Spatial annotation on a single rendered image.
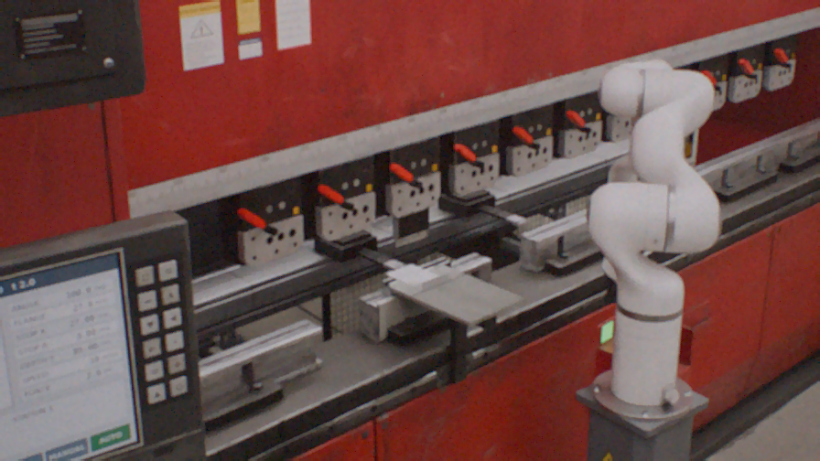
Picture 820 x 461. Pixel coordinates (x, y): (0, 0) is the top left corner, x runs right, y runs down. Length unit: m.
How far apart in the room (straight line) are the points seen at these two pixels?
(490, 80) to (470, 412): 0.80
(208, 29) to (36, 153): 0.50
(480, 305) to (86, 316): 1.31
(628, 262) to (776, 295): 1.94
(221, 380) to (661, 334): 0.90
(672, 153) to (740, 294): 1.63
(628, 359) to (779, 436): 2.03
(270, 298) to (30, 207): 1.07
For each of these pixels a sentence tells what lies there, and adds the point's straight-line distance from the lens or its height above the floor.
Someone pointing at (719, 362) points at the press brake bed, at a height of 0.36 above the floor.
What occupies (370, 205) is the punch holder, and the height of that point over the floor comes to 1.23.
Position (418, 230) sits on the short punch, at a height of 1.11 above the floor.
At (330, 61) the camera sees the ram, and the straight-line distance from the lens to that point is 2.31.
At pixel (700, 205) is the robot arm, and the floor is 1.41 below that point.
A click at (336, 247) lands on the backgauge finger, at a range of 2.78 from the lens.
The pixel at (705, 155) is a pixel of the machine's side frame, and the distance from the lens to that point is 4.71.
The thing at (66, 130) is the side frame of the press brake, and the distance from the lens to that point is 1.78.
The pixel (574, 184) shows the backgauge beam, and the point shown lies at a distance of 3.48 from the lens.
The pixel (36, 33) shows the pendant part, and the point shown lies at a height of 1.84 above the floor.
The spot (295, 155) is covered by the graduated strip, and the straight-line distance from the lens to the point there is 2.30.
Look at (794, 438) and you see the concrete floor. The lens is 4.12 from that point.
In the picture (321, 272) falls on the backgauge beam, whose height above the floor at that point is 0.95.
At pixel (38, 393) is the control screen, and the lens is 1.40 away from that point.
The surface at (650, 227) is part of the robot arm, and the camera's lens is 2.00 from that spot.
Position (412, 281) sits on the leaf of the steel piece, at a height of 1.00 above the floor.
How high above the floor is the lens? 2.09
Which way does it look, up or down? 22 degrees down
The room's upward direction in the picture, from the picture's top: straight up
